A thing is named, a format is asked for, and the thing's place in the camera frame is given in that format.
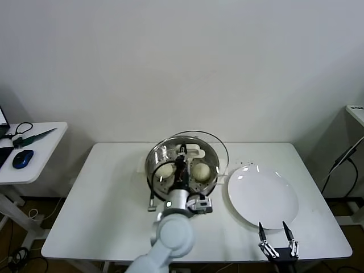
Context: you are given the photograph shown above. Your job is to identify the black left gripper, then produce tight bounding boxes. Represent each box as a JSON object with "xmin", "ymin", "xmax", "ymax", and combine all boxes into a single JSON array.
[{"xmin": 172, "ymin": 143, "xmax": 191, "ymax": 192}]

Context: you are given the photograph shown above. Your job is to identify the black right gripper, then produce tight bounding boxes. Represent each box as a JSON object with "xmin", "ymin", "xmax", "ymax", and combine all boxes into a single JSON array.
[{"xmin": 258, "ymin": 221, "xmax": 300, "ymax": 273}]

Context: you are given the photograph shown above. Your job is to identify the glass lid with white handle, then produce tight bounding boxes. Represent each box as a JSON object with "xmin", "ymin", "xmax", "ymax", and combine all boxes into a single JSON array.
[{"xmin": 150, "ymin": 129, "xmax": 230, "ymax": 185}]

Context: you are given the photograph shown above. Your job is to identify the white steamed baozi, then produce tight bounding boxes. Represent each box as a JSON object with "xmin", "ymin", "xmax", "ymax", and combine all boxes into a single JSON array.
[
  {"xmin": 191, "ymin": 163, "xmax": 212, "ymax": 183},
  {"xmin": 156, "ymin": 163, "xmax": 175, "ymax": 179}
]

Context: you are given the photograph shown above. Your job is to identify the stainless steel steamer basket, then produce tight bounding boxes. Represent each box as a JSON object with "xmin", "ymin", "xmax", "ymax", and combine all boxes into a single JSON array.
[{"xmin": 137, "ymin": 136, "xmax": 229, "ymax": 200}]

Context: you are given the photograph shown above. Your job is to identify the steel and white steamer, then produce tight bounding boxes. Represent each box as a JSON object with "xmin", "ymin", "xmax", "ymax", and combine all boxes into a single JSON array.
[{"xmin": 147, "ymin": 177, "xmax": 220, "ymax": 213}]

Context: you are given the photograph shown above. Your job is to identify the white round plate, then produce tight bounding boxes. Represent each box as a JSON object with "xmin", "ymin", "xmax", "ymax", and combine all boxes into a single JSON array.
[{"xmin": 226, "ymin": 164, "xmax": 300, "ymax": 230}]

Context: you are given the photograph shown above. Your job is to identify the white side table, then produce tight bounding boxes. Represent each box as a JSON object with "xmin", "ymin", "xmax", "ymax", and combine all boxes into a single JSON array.
[{"xmin": 0, "ymin": 121, "xmax": 69, "ymax": 248}]

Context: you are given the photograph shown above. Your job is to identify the white shelf with label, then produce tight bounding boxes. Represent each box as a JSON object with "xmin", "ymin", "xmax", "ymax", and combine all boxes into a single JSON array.
[{"xmin": 346, "ymin": 105, "xmax": 364, "ymax": 126}]

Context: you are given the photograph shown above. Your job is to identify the blue computer mouse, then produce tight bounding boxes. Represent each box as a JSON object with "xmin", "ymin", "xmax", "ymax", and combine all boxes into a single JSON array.
[{"xmin": 11, "ymin": 149, "xmax": 34, "ymax": 168}]

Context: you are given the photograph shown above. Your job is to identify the black laptop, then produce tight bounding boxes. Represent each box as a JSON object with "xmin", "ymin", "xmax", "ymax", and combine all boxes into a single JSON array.
[{"xmin": 0, "ymin": 105, "xmax": 15, "ymax": 168}]

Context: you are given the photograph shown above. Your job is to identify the black left wrist camera cable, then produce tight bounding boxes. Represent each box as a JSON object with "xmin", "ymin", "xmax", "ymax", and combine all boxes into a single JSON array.
[{"xmin": 147, "ymin": 161, "xmax": 177, "ymax": 213}]

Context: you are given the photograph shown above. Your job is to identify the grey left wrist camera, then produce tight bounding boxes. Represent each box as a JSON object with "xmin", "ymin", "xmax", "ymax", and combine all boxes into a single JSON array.
[{"xmin": 186, "ymin": 195, "xmax": 213, "ymax": 215}]

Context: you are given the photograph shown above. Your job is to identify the white cable on floor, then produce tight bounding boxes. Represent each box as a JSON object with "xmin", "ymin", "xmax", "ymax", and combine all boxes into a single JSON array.
[{"xmin": 27, "ymin": 196, "xmax": 66, "ymax": 221}]

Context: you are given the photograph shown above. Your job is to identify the black looped cable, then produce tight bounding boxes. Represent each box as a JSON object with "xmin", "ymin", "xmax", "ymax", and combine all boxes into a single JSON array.
[{"xmin": 0, "ymin": 122, "xmax": 34, "ymax": 140}]

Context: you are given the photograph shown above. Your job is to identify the black floor cables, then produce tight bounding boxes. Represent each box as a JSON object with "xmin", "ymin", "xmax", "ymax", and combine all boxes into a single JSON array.
[{"xmin": 7, "ymin": 246, "xmax": 49, "ymax": 273}]

